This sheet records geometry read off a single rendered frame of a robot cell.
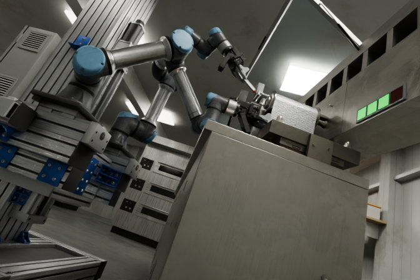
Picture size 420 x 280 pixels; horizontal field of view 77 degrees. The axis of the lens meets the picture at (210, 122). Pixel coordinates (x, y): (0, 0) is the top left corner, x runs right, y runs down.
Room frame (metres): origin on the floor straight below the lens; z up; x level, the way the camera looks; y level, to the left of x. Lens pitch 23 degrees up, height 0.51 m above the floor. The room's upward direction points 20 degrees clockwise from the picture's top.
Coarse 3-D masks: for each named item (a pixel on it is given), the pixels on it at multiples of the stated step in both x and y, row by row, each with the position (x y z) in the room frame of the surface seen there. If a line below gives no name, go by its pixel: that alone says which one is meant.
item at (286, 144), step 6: (282, 138) 0.98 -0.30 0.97; (276, 144) 1.01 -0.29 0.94; (282, 144) 0.98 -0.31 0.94; (288, 144) 0.98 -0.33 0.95; (294, 144) 0.98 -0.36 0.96; (300, 144) 0.98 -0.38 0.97; (294, 150) 0.98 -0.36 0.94; (300, 150) 0.98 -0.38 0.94; (336, 162) 0.99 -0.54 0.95; (342, 162) 0.99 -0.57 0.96
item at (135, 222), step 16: (160, 144) 5.96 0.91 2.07; (176, 144) 5.87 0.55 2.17; (144, 160) 6.20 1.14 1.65; (160, 160) 6.16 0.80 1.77; (176, 160) 6.12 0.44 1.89; (144, 176) 6.19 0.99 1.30; (160, 176) 6.15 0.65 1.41; (176, 176) 6.07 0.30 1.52; (128, 192) 6.21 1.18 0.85; (144, 192) 6.14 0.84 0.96; (160, 192) 6.09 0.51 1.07; (128, 208) 6.19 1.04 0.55; (144, 208) 6.11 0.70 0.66; (160, 208) 6.11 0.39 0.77; (112, 224) 6.21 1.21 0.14; (128, 224) 6.18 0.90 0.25; (144, 224) 6.14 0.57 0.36; (160, 224) 6.10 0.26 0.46; (144, 240) 6.17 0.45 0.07
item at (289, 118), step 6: (276, 108) 1.16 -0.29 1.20; (276, 114) 1.16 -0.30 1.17; (282, 114) 1.16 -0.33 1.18; (288, 114) 1.17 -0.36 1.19; (294, 114) 1.17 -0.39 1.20; (282, 120) 1.17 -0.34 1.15; (288, 120) 1.17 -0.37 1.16; (294, 120) 1.17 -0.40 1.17; (300, 120) 1.17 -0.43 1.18; (306, 120) 1.17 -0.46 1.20; (294, 126) 1.17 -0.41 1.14; (300, 126) 1.17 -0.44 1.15; (306, 126) 1.17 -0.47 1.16; (312, 126) 1.17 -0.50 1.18; (312, 132) 1.17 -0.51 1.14
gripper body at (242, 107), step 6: (240, 102) 1.14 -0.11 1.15; (246, 102) 1.14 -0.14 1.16; (240, 108) 1.15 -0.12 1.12; (246, 108) 1.14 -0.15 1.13; (252, 108) 1.13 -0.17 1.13; (258, 108) 1.13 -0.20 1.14; (234, 114) 1.15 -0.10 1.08; (246, 114) 1.14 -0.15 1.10; (252, 114) 1.13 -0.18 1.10; (258, 114) 1.14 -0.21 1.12; (252, 120) 1.14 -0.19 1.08
